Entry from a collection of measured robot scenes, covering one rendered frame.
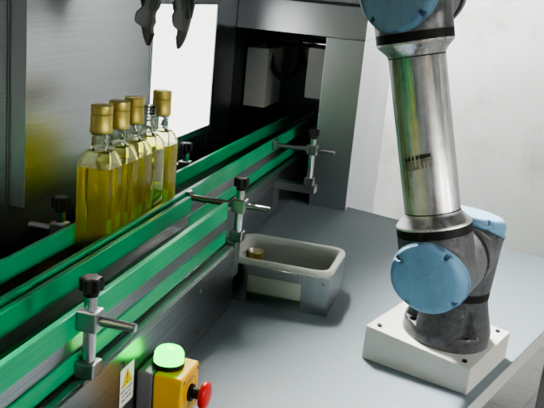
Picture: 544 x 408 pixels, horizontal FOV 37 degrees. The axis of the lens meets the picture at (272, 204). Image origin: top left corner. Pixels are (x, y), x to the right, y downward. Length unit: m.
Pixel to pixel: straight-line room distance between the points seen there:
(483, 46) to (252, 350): 2.67
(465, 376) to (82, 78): 0.83
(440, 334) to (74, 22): 0.81
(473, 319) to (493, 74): 2.54
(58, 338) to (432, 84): 0.62
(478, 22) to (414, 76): 2.69
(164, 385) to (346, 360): 0.39
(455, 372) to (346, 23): 1.21
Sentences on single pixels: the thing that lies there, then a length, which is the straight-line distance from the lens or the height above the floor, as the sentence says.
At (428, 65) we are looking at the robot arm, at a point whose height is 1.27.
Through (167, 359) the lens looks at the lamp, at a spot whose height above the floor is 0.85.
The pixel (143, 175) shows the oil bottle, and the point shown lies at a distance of 1.39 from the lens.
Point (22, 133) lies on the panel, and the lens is 1.34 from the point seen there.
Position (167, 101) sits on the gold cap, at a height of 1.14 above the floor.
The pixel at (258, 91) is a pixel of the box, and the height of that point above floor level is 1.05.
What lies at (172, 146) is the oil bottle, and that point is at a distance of 1.50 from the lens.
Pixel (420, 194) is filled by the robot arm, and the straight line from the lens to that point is 1.22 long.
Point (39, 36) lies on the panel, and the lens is 1.35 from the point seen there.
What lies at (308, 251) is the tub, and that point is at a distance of 1.73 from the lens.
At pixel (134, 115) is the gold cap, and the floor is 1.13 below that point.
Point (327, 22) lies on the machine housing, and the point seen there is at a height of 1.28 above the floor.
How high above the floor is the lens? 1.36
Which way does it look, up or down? 15 degrees down
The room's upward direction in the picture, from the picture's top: 5 degrees clockwise
